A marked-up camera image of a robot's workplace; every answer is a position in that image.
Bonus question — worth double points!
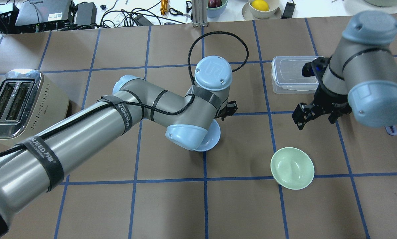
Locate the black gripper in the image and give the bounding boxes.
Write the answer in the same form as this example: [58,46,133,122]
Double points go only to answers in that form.
[292,56,352,130]
[215,101,238,121]

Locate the silver toaster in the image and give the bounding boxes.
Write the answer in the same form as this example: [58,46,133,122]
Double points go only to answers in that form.
[0,69,70,145]

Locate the blue bowl with fruit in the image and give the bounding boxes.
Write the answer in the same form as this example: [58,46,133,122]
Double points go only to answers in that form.
[206,0,228,18]

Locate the green bowl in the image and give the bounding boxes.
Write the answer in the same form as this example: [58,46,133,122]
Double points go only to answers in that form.
[270,147,315,190]

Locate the cream bowl with lemon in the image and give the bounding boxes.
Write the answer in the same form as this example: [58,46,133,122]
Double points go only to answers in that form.
[242,0,281,20]

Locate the clear plastic food container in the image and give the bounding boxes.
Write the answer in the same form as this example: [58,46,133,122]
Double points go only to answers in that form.
[271,55,319,94]

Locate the black power adapter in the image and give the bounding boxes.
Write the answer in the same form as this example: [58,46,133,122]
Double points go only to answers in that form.
[74,2,97,25]

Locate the black scissors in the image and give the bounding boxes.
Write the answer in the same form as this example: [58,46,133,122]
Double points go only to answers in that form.
[169,0,192,19]

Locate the aluminium frame post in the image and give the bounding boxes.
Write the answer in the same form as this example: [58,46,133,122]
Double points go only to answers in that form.
[191,0,208,27]

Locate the gold metal tool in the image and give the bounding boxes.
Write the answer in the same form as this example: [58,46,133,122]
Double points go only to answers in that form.
[160,0,169,16]

